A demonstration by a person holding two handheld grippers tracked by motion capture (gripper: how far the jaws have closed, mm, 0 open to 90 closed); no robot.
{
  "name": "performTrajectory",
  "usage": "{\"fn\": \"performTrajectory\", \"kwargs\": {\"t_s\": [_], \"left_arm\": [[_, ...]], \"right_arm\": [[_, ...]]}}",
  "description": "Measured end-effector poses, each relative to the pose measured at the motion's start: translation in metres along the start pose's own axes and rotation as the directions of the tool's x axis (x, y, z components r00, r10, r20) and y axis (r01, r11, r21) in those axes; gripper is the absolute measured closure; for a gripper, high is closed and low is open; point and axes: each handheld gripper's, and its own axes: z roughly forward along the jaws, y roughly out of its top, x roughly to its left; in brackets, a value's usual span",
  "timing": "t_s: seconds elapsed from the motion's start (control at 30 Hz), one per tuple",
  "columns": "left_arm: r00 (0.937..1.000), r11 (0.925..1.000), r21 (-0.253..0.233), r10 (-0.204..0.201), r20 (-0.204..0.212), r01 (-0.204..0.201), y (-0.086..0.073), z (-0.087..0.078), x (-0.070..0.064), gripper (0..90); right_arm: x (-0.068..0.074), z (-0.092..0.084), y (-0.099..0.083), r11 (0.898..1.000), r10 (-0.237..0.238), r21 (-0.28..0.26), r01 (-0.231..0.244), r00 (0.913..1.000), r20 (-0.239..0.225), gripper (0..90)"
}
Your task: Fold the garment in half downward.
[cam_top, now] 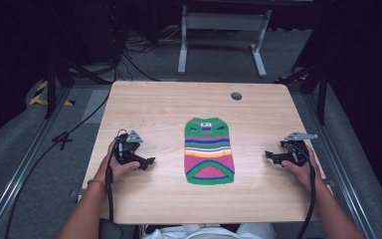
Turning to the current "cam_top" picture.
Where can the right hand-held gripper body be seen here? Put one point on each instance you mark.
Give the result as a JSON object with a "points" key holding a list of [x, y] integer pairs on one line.
{"points": [[295, 147]]}

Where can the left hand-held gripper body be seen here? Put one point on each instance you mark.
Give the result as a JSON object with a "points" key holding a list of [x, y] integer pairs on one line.
{"points": [[126, 149]]}

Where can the striped knitted pet sweater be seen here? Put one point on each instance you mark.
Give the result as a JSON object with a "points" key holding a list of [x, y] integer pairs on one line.
{"points": [[209, 152]]}

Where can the person's left hand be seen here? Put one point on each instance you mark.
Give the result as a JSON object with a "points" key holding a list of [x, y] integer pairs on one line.
{"points": [[121, 167]]}

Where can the person's right hand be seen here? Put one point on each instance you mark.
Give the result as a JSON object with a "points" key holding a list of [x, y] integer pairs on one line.
{"points": [[303, 172]]}

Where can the black tripod stand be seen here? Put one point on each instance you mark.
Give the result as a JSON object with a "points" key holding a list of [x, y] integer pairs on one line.
{"points": [[311, 83], [63, 76]]}

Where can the black chair part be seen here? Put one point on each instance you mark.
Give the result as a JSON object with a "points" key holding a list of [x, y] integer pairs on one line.
{"points": [[110, 229]]}

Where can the person's white clothing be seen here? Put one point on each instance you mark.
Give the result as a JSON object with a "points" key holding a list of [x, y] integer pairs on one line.
{"points": [[209, 232]]}

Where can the yellow black floor tape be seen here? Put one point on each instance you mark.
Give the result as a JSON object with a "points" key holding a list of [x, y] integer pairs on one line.
{"points": [[44, 96]]}

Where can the aluminium floor rail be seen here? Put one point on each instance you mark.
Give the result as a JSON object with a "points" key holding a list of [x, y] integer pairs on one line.
{"points": [[16, 172], [341, 166]]}

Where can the grey metal table frame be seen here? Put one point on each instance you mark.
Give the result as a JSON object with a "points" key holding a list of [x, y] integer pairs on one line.
{"points": [[224, 36]]}

